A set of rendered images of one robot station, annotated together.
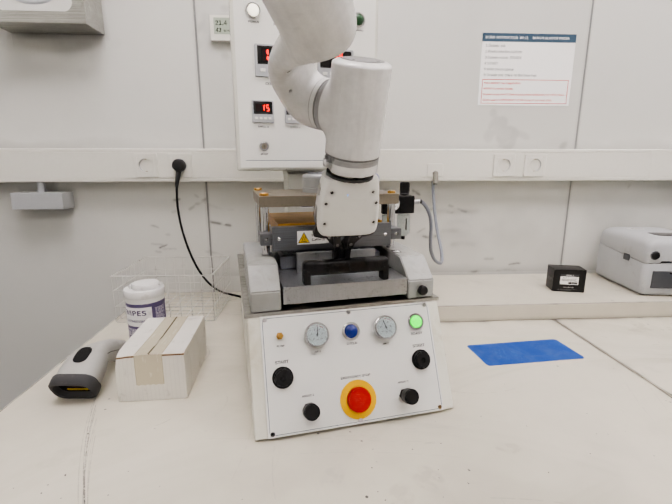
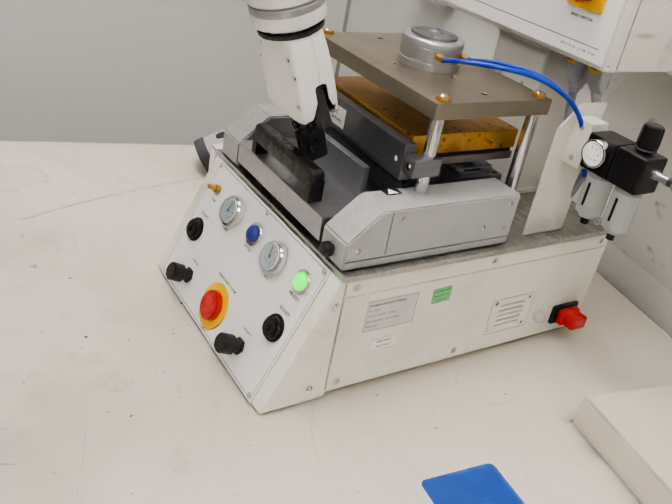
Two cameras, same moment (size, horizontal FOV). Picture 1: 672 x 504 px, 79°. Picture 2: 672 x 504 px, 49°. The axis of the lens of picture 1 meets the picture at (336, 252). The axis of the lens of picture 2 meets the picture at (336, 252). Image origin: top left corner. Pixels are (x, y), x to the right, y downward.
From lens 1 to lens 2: 94 cm
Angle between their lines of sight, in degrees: 65
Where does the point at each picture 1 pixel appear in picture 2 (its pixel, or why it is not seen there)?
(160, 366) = not seen: hidden behind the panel
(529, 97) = not seen: outside the picture
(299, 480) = (106, 295)
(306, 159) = (510, 12)
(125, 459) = (127, 208)
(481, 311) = (652, 490)
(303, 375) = (205, 241)
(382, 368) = (245, 299)
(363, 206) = (284, 77)
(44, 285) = not seen: hidden behind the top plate
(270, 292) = (234, 139)
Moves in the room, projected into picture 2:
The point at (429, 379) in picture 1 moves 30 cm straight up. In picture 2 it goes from (264, 357) to (301, 113)
